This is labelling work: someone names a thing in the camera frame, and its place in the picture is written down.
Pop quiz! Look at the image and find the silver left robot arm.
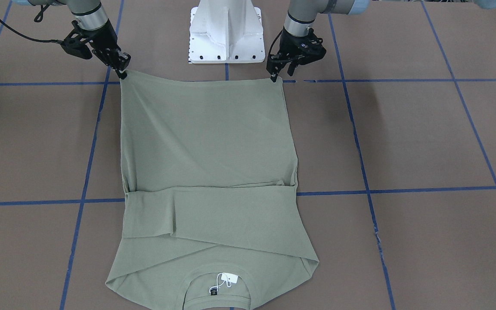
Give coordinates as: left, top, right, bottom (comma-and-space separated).
266, 0, 370, 82

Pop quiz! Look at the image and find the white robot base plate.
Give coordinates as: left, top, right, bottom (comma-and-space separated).
188, 0, 266, 64

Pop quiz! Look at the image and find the olive green long-sleeve shirt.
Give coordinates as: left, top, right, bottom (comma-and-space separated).
105, 70, 319, 310

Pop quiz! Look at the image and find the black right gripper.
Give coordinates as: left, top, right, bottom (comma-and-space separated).
61, 20, 131, 80

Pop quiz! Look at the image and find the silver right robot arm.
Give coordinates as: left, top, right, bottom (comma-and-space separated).
15, 0, 131, 79

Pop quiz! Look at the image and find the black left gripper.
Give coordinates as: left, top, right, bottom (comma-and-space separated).
267, 27, 326, 83

